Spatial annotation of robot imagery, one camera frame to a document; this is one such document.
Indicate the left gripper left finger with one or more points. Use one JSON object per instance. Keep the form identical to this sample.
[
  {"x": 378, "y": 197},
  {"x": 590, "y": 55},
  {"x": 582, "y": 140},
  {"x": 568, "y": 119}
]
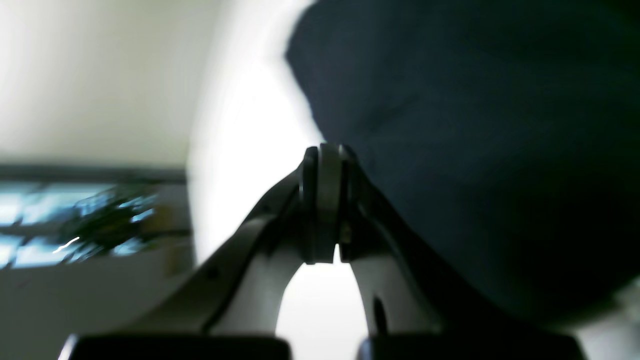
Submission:
[{"x": 239, "y": 289}]

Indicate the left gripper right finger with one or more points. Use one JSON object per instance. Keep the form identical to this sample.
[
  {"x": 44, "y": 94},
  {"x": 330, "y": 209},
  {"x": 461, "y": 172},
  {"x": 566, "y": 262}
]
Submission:
[{"x": 368, "y": 239}]

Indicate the black T-shirt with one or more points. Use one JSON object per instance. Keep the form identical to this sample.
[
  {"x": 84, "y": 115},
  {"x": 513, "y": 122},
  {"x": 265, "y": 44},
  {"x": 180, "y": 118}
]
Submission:
[{"x": 504, "y": 132}]

